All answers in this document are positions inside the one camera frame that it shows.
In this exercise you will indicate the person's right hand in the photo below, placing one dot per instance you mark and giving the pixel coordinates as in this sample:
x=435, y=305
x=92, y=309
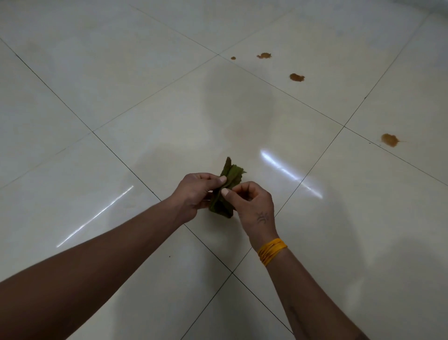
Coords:
x=257, y=213

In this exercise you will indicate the person's left hand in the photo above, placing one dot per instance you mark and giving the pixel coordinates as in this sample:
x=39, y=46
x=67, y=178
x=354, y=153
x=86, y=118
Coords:
x=190, y=194

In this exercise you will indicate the green cleaning cloth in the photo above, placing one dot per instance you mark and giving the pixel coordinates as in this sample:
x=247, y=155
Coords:
x=231, y=173

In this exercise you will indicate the group of brown floor stains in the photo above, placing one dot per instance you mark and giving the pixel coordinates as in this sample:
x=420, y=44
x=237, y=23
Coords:
x=389, y=140

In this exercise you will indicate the person's left forearm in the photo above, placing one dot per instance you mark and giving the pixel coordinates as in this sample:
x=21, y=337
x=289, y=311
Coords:
x=87, y=280

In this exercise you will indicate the person's right forearm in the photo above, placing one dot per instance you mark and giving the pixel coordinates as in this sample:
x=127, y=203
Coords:
x=308, y=304

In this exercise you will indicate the yellow thread wristband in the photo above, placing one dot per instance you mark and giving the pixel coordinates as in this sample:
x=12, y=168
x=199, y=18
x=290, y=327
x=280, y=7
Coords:
x=271, y=250

